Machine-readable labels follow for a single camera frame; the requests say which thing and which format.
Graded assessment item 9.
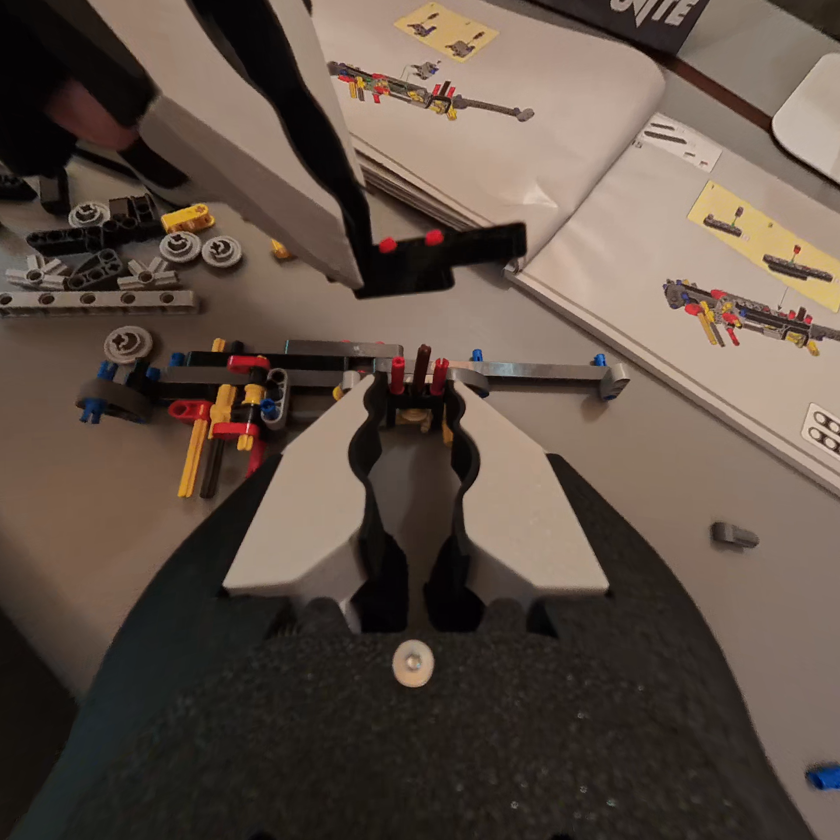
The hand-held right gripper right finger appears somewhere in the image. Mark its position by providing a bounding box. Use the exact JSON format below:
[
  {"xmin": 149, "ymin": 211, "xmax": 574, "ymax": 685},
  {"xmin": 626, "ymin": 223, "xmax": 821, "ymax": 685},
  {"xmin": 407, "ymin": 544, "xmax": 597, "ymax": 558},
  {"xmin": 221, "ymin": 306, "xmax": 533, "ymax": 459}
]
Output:
[{"xmin": 423, "ymin": 378, "xmax": 610, "ymax": 633}]

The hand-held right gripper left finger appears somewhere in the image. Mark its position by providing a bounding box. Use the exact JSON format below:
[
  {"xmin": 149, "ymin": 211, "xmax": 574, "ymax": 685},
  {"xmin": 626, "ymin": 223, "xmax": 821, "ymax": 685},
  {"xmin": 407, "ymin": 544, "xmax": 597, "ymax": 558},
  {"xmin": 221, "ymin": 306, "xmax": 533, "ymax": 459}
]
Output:
[{"xmin": 223, "ymin": 373, "xmax": 409, "ymax": 633}]

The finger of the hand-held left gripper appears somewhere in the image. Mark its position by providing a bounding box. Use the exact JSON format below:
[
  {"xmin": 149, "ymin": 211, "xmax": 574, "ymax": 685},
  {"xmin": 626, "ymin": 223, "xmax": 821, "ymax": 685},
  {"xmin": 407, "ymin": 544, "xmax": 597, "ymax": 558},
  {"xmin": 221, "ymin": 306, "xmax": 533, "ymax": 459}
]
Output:
[
  {"xmin": 262, "ymin": 0, "xmax": 367, "ymax": 198},
  {"xmin": 85, "ymin": 0, "xmax": 376, "ymax": 291}
]

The partly built lego model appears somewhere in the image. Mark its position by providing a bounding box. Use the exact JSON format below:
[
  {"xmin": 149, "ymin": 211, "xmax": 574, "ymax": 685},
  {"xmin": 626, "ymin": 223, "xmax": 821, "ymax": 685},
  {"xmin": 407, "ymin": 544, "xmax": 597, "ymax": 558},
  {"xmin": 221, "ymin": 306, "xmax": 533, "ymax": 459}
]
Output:
[{"xmin": 74, "ymin": 338, "xmax": 631, "ymax": 500}]

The black beam with red pins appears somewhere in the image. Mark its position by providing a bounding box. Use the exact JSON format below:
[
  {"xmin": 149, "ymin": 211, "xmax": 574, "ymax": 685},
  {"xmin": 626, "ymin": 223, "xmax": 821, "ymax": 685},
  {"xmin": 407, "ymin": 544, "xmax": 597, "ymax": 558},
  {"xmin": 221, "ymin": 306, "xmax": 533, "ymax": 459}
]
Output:
[{"xmin": 354, "ymin": 222, "xmax": 528, "ymax": 300}]

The pile of loose lego pieces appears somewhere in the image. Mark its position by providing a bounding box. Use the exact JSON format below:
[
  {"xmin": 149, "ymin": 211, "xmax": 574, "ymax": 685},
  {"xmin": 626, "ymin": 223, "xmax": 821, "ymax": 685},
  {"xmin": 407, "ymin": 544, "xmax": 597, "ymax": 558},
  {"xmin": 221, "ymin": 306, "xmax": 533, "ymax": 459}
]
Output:
[{"xmin": 0, "ymin": 164, "xmax": 270, "ymax": 365}]

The dark grey lego connector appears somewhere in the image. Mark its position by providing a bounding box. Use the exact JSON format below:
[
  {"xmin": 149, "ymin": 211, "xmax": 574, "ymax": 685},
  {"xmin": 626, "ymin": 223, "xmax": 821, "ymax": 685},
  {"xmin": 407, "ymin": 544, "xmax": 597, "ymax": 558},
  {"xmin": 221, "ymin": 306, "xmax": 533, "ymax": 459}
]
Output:
[{"xmin": 710, "ymin": 521, "xmax": 761, "ymax": 549}]

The person's left hand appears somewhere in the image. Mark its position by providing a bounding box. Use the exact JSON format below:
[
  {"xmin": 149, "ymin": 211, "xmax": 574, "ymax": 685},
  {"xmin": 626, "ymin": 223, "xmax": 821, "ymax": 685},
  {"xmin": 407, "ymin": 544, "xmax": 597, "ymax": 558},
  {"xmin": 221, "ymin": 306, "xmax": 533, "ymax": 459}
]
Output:
[{"xmin": 49, "ymin": 82, "xmax": 142, "ymax": 151}]

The building instruction booklet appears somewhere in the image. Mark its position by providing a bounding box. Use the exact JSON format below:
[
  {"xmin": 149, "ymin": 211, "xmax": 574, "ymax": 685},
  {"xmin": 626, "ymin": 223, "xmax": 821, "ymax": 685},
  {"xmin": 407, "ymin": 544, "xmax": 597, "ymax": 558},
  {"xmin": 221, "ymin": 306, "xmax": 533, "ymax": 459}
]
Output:
[{"xmin": 308, "ymin": 0, "xmax": 840, "ymax": 496}]

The cardboard box with yellow car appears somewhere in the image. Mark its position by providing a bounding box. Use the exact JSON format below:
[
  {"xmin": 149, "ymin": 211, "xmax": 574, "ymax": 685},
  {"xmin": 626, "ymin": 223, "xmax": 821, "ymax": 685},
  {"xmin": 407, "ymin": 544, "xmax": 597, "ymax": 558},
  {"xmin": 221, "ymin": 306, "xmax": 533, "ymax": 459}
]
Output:
[{"xmin": 535, "ymin": 0, "xmax": 711, "ymax": 55}]

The white metal document stand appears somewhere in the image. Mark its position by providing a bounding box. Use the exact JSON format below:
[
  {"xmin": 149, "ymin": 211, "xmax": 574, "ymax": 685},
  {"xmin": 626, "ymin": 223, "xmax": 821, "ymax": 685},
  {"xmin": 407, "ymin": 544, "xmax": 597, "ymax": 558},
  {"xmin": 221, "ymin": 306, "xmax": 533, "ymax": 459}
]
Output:
[{"xmin": 771, "ymin": 52, "xmax": 840, "ymax": 188}]

